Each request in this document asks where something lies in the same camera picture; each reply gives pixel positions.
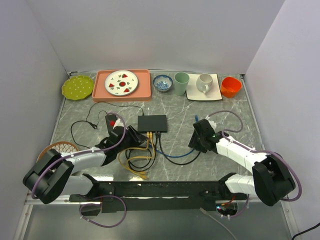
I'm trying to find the orange plastic bowl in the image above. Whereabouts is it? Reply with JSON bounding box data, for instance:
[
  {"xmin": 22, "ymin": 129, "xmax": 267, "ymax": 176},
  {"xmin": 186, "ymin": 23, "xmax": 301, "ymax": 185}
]
[{"xmin": 220, "ymin": 76, "xmax": 242, "ymax": 98}]

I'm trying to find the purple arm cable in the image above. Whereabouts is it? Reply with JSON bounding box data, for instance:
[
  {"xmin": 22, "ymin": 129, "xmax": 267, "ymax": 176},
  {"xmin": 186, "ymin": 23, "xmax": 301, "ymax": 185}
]
[
  {"xmin": 207, "ymin": 110, "xmax": 303, "ymax": 219},
  {"xmin": 30, "ymin": 111, "xmax": 127, "ymax": 228}
]

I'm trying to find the pink plastic tray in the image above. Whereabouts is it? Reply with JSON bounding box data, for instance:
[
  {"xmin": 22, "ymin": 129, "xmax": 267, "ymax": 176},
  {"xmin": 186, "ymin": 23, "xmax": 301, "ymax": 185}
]
[{"xmin": 92, "ymin": 69, "xmax": 152, "ymax": 103}]

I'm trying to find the brown petal pattern plate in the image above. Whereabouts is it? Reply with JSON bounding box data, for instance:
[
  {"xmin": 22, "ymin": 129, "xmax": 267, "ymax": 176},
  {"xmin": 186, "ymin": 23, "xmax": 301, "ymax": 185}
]
[{"xmin": 36, "ymin": 141, "xmax": 79, "ymax": 162}]

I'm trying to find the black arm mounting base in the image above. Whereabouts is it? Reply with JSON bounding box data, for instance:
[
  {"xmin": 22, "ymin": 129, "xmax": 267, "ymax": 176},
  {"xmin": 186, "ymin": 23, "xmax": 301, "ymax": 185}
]
[{"xmin": 69, "ymin": 181, "xmax": 247, "ymax": 213}]

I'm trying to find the black cord bottom right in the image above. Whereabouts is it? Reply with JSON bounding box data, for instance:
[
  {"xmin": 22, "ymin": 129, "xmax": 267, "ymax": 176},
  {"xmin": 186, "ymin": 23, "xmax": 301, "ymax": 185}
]
[{"xmin": 291, "ymin": 223, "xmax": 320, "ymax": 240}]

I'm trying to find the white loose cable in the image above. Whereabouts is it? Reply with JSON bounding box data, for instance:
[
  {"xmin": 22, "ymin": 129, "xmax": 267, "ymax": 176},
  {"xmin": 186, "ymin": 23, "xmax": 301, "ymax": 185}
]
[{"xmin": 199, "ymin": 207, "xmax": 238, "ymax": 240}]

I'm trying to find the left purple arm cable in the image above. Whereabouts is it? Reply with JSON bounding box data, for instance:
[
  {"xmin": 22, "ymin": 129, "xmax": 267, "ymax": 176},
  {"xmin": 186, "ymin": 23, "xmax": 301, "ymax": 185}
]
[{"xmin": 30, "ymin": 111, "xmax": 127, "ymax": 228}]

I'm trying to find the green dotted plate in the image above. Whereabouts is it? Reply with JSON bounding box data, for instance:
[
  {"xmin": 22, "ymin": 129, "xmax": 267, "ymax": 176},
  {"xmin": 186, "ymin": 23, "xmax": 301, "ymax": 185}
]
[{"xmin": 61, "ymin": 75, "xmax": 94, "ymax": 101}]

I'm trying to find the blue ethernet cable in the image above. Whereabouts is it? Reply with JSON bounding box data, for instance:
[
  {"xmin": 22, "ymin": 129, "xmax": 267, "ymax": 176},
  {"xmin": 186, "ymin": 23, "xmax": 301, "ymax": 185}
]
[{"xmin": 154, "ymin": 114, "xmax": 202, "ymax": 159}]

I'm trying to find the white watermelon pattern plate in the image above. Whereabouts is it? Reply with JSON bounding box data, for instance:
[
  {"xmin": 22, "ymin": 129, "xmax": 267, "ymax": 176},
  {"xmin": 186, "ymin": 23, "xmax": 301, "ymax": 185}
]
[{"xmin": 104, "ymin": 70, "xmax": 139, "ymax": 97}]

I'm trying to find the aluminium frame rail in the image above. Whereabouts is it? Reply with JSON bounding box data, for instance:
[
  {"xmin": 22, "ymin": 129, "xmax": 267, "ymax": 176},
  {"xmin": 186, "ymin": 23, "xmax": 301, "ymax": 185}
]
[{"xmin": 24, "ymin": 182, "xmax": 291, "ymax": 206}]

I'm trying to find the white square plate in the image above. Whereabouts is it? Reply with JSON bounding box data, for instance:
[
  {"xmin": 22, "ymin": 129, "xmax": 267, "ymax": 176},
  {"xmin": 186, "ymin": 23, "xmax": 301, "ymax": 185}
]
[{"xmin": 186, "ymin": 73, "xmax": 222, "ymax": 101}]

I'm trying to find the blue white patterned bowl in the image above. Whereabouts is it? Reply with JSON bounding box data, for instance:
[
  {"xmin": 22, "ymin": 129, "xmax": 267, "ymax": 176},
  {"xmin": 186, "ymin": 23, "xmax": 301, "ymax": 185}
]
[{"xmin": 152, "ymin": 74, "xmax": 173, "ymax": 93}]

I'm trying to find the black network switch box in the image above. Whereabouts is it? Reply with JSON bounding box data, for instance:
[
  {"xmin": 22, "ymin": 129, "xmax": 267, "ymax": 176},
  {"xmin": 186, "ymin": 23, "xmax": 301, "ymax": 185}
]
[{"xmin": 137, "ymin": 115, "xmax": 168, "ymax": 133}]

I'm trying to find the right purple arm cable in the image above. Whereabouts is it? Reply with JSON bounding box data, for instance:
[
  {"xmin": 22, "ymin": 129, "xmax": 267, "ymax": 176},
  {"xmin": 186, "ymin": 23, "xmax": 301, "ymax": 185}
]
[{"xmin": 207, "ymin": 110, "xmax": 303, "ymax": 219}]

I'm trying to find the thin black power cord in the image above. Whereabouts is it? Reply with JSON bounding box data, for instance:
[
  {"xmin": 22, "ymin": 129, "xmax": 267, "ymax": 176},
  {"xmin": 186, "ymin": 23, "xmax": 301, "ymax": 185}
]
[{"xmin": 70, "ymin": 101, "xmax": 145, "ymax": 146}]

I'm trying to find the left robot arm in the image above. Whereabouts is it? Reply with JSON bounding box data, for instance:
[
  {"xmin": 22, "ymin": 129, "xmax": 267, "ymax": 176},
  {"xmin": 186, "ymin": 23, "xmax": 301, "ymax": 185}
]
[{"xmin": 22, "ymin": 125, "xmax": 147, "ymax": 204}]

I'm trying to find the black power adapter brick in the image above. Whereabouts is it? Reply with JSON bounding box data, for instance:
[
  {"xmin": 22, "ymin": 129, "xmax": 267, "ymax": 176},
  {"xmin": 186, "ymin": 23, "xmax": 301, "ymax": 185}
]
[{"xmin": 105, "ymin": 114, "xmax": 117, "ymax": 137}]

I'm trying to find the pale green cup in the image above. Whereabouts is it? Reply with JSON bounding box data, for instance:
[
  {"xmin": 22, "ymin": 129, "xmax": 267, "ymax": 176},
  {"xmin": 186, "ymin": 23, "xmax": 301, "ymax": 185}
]
[{"xmin": 174, "ymin": 72, "xmax": 190, "ymax": 96}]

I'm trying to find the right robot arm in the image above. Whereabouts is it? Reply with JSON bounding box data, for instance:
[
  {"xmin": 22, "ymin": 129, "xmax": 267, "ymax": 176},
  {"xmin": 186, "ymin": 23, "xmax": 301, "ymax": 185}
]
[{"xmin": 189, "ymin": 119, "xmax": 296, "ymax": 207}]

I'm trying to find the white ceramic mug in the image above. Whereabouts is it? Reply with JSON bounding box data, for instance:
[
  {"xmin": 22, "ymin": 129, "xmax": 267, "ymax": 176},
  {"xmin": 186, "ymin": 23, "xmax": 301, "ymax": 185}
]
[{"xmin": 196, "ymin": 73, "xmax": 213, "ymax": 94}]

